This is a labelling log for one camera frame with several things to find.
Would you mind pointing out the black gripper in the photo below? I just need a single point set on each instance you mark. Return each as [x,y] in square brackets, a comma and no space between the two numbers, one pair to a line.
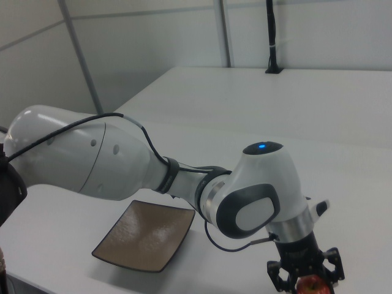
[298,252]

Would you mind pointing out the red apple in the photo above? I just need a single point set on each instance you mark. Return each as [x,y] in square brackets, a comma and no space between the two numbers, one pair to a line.
[312,286]

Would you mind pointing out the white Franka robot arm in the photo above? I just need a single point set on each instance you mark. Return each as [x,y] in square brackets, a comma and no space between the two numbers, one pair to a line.
[92,153]

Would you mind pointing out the square brown ceramic plate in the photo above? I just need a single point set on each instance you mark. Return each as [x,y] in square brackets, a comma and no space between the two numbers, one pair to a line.
[144,235]

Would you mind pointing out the black rounded object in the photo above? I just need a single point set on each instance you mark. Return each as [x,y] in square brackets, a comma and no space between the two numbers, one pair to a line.
[10,190]

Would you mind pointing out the black camera pole with base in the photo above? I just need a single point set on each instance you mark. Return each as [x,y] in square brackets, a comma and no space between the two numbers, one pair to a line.
[272,30]

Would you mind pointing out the grey partition post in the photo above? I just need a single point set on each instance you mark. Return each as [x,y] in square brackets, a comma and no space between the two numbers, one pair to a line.
[80,55]

